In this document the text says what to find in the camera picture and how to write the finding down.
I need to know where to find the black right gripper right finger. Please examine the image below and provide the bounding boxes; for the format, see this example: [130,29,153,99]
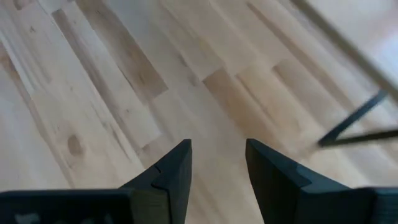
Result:
[245,138,374,224]

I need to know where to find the wooden shelf black metal legs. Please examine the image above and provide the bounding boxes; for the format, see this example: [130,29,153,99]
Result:
[289,0,398,149]

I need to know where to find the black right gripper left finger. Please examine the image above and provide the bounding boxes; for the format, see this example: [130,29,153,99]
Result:
[121,139,193,224]

